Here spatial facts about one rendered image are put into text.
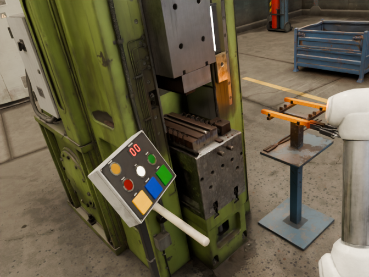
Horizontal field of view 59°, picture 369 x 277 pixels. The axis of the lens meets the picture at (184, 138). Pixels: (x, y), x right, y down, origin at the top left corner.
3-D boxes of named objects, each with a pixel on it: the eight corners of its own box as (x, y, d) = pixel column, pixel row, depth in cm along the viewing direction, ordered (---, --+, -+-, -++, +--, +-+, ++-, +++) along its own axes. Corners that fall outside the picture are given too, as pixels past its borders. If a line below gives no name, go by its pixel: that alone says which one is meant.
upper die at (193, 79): (211, 81, 177) (210, 64, 172) (184, 93, 166) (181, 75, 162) (165, 72, 206) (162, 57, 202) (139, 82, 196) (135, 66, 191)
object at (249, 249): (274, 250, 228) (274, 249, 227) (217, 306, 197) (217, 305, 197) (231, 225, 256) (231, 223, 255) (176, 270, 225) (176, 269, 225)
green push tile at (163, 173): (173, 176, 154) (163, 163, 152) (166, 185, 148) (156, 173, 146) (170, 177, 155) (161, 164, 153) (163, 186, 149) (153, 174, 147)
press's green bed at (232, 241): (249, 241, 239) (245, 190, 217) (213, 272, 219) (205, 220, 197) (197, 209, 278) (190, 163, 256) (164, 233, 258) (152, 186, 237)
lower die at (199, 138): (218, 138, 193) (216, 125, 189) (193, 152, 182) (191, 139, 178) (173, 122, 223) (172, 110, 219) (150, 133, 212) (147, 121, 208)
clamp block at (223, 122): (231, 130, 199) (230, 121, 196) (222, 136, 195) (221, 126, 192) (217, 125, 208) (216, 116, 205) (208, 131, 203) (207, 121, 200)
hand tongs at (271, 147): (317, 119, 246) (317, 117, 245) (322, 120, 242) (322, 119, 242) (263, 150, 218) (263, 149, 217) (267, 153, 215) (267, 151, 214)
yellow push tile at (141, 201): (153, 203, 138) (142, 189, 137) (144, 214, 132) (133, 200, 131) (150, 204, 139) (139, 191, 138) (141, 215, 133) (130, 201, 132)
